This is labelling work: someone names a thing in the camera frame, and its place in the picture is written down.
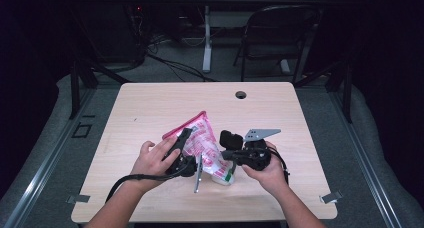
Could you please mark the grey metal table bracket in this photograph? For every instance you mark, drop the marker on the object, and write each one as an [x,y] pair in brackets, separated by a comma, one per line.
[78,198]
[330,197]

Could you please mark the person's left hand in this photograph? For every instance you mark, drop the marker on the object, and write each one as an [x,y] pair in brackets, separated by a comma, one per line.
[151,163]

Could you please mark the dark equipment with red light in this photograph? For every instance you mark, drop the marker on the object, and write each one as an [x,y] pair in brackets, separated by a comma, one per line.
[133,28]

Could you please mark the red white seasoning packet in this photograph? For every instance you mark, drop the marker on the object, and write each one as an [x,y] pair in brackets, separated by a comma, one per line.
[203,141]

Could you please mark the white desk leg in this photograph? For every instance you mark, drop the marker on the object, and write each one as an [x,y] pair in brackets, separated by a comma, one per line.
[207,44]

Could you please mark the white desk foot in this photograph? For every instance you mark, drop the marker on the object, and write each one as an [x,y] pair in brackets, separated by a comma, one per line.
[285,66]

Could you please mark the person's right hand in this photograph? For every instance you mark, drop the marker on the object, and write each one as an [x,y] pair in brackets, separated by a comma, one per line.
[271,178]

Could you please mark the black metal stand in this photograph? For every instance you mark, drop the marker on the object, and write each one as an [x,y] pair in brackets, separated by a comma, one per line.
[75,88]
[347,94]

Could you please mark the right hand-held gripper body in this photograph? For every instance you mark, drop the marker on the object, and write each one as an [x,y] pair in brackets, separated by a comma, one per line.
[256,156]

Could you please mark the black folding chair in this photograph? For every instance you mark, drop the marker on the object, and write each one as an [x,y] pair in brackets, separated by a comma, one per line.
[280,24]

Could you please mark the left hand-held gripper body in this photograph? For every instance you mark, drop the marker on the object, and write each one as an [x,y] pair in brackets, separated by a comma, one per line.
[185,168]

